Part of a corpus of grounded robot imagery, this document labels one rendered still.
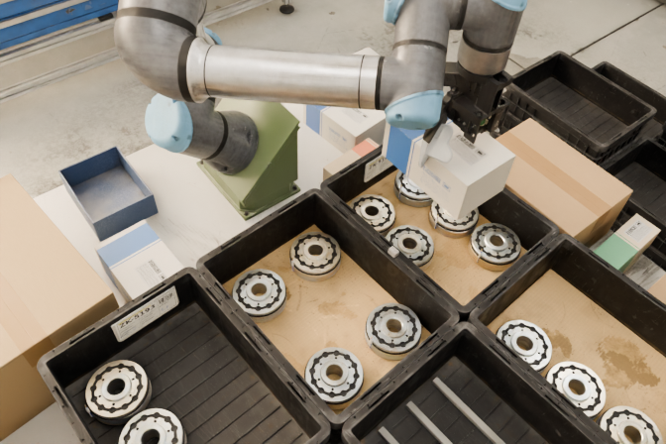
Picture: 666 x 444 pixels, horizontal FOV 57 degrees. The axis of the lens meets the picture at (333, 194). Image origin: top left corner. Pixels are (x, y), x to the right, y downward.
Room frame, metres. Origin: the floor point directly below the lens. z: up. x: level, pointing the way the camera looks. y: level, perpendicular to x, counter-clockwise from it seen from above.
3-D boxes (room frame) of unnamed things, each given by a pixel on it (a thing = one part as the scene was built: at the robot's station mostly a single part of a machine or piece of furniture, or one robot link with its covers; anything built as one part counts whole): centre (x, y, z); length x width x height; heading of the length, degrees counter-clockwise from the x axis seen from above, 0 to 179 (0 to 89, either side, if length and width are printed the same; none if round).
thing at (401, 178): (0.93, -0.19, 0.86); 0.10 x 0.10 x 0.01
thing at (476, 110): (0.77, -0.22, 1.25); 0.09 x 0.08 x 0.12; 41
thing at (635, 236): (0.81, -0.62, 0.79); 0.24 x 0.06 x 0.06; 132
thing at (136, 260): (0.72, 0.39, 0.74); 0.20 x 0.12 x 0.09; 43
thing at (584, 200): (0.99, -0.49, 0.78); 0.30 x 0.22 x 0.16; 41
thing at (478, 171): (0.79, -0.20, 1.09); 0.20 x 0.12 x 0.09; 41
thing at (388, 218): (0.84, -0.08, 0.86); 0.10 x 0.10 x 0.01
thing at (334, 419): (0.59, 0.00, 0.92); 0.40 x 0.30 x 0.02; 44
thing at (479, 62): (0.78, -0.21, 1.33); 0.08 x 0.08 x 0.05
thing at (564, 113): (1.60, -0.79, 0.37); 0.40 x 0.30 x 0.45; 41
